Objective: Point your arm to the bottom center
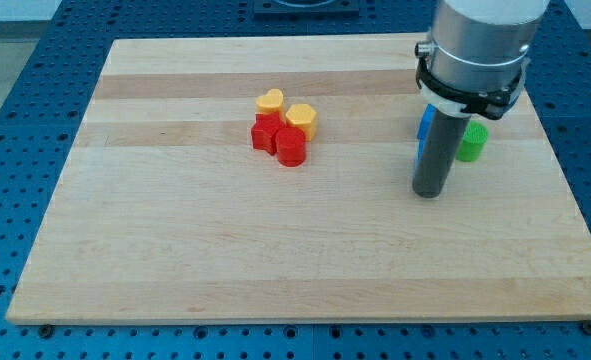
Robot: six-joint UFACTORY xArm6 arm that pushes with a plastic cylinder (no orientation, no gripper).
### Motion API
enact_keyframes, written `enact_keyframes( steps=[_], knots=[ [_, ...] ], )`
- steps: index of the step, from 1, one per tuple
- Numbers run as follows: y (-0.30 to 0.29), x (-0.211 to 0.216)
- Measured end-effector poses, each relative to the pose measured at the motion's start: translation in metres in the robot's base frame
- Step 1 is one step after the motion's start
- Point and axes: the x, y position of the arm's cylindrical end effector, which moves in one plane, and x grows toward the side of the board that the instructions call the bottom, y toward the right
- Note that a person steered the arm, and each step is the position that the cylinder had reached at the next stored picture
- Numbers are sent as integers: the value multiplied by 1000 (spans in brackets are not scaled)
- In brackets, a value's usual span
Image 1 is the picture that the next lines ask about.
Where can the blue block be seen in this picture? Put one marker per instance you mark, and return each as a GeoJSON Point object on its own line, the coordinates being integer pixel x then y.
{"type": "Point", "coordinates": [423, 130]}

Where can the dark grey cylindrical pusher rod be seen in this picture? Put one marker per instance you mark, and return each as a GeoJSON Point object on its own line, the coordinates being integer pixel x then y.
{"type": "Point", "coordinates": [440, 146]}

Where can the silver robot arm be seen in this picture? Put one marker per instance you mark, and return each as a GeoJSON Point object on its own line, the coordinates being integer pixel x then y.
{"type": "Point", "coordinates": [479, 45]}

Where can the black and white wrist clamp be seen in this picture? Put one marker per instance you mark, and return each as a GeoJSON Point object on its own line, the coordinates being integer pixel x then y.
{"type": "Point", "coordinates": [470, 100]}

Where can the red star block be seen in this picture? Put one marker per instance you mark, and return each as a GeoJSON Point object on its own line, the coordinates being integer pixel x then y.
{"type": "Point", "coordinates": [264, 130]}

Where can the yellow heart block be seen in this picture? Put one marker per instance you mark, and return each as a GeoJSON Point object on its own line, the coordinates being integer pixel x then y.
{"type": "Point", "coordinates": [271, 102]}

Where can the yellow hexagon block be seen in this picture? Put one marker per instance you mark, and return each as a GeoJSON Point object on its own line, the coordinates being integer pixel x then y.
{"type": "Point", "coordinates": [304, 117]}

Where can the green cylinder block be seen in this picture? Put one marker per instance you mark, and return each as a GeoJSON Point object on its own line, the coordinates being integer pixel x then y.
{"type": "Point", "coordinates": [475, 137]}

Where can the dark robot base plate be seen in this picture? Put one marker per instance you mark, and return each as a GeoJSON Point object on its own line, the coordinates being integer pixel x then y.
{"type": "Point", "coordinates": [262, 8]}

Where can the wooden board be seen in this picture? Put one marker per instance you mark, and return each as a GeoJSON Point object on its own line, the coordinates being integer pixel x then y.
{"type": "Point", "coordinates": [164, 213]}

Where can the red cylinder block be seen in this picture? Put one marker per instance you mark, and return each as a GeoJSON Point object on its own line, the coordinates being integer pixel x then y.
{"type": "Point", "coordinates": [290, 146]}

